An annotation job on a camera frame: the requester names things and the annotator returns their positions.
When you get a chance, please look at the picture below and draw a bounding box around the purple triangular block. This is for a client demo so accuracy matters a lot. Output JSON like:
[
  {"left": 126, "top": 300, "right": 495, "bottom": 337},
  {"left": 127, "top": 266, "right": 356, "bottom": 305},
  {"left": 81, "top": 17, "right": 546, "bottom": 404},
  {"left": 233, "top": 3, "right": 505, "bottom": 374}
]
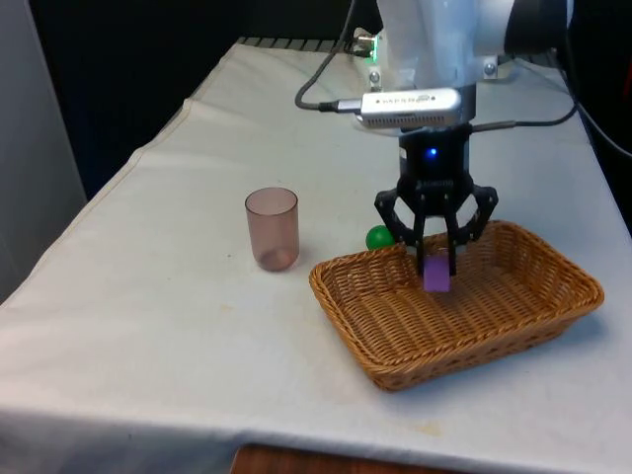
[{"left": 423, "top": 253, "right": 451, "bottom": 293}]

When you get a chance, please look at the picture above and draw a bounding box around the black cable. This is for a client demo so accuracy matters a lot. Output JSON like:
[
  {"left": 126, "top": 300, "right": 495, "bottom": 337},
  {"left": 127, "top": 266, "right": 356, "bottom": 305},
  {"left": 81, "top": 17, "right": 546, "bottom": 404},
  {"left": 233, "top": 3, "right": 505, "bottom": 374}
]
[
  {"left": 471, "top": 46, "right": 632, "bottom": 159},
  {"left": 294, "top": 0, "right": 364, "bottom": 115}
]

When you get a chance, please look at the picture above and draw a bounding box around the wicker basket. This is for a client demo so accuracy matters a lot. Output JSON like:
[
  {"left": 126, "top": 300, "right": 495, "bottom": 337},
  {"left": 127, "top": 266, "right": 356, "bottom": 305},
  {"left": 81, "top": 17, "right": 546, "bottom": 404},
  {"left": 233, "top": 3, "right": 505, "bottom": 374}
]
[{"left": 308, "top": 219, "right": 605, "bottom": 393}]

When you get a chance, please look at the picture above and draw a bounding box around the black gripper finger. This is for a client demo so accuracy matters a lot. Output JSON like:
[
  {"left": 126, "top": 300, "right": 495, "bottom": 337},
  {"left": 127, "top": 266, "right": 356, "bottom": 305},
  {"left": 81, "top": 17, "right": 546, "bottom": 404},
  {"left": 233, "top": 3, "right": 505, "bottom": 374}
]
[
  {"left": 441, "top": 181, "right": 499, "bottom": 277},
  {"left": 373, "top": 183, "right": 432, "bottom": 280}
]

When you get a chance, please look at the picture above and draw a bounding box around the green ball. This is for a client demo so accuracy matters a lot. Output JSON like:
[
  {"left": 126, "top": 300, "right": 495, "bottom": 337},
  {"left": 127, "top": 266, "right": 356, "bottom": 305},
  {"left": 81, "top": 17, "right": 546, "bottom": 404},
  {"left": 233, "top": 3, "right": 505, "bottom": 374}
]
[{"left": 365, "top": 225, "right": 396, "bottom": 251}]

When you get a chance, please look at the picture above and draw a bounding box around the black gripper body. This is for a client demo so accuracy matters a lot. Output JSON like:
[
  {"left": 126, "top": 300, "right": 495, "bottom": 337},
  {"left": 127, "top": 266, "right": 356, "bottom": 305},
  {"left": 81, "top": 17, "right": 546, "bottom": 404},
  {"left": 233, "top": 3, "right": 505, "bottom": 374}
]
[{"left": 397, "top": 122, "right": 474, "bottom": 195}]

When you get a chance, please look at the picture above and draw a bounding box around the see-through pink cup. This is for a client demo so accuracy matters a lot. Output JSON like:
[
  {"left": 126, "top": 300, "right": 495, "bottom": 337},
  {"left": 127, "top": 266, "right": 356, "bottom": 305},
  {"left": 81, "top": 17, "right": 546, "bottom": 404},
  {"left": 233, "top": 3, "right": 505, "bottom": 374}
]
[{"left": 244, "top": 187, "right": 300, "bottom": 273}]

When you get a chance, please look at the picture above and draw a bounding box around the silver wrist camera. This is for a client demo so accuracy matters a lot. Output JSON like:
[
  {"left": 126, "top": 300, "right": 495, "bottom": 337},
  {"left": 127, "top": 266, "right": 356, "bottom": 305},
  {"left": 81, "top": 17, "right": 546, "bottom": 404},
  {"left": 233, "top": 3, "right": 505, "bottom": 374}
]
[{"left": 355, "top": 87, "right": 463, "bottom": 132}]

